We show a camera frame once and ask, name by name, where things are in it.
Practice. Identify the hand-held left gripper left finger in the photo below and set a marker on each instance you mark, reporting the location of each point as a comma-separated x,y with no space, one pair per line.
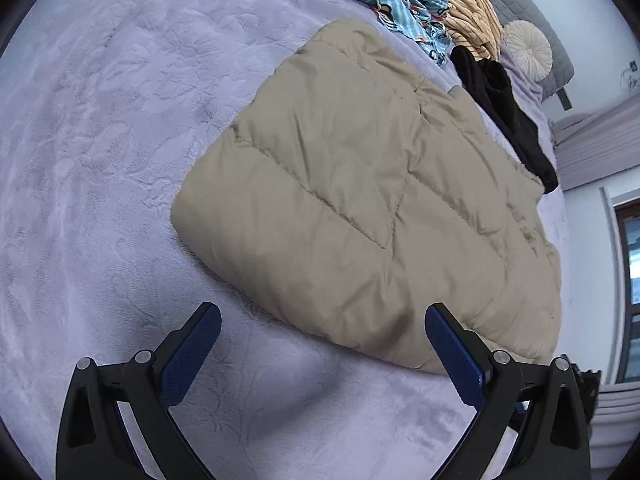
192,355

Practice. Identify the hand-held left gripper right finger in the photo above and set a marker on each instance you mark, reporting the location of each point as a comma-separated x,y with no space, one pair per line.
455,355

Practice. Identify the beige puffer jacket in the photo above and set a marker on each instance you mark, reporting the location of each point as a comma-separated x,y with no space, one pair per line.
350,200

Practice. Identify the dark framed window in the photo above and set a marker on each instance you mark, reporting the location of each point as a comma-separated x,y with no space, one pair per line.
630,285

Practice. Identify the lilac plush blanket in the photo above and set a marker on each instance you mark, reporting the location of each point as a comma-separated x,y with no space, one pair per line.
110,160

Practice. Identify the grey curtain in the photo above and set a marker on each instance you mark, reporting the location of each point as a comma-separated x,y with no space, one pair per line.
595,150

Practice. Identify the black garment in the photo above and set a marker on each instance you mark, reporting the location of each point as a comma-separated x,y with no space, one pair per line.
505,105

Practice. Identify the round cream pillow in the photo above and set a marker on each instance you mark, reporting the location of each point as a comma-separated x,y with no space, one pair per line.
527,50

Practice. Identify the yellow striped fleece garment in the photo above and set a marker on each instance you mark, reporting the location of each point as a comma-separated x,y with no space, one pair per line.
472,17

